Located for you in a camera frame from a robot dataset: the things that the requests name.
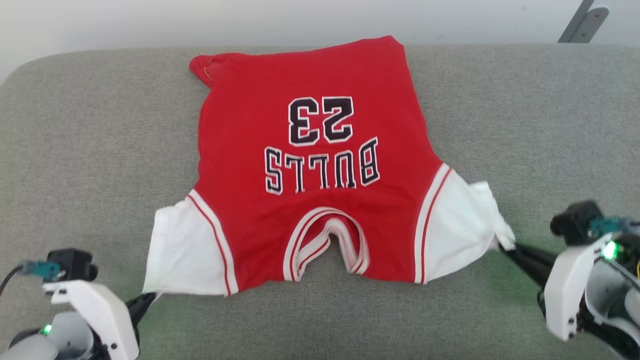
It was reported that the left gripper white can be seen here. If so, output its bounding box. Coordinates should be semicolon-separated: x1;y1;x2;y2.
42;279;158;360

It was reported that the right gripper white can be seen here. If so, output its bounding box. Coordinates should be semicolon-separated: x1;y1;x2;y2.
499;234;622;343

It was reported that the red and white basketball jersey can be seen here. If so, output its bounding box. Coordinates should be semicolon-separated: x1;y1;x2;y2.
142;34;517;298

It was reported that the right cable with teal plug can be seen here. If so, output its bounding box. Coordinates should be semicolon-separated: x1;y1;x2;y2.
589;215;640;239

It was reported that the cable with teal plug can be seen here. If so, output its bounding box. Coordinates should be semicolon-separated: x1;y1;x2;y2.
589;215;640;239
0;259;65;297

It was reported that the left cable with teal plug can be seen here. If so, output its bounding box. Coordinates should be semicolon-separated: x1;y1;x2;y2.
0;259;65;297

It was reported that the grey metal pole with bracket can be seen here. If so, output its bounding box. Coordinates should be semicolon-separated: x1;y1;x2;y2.
558;0;610;44

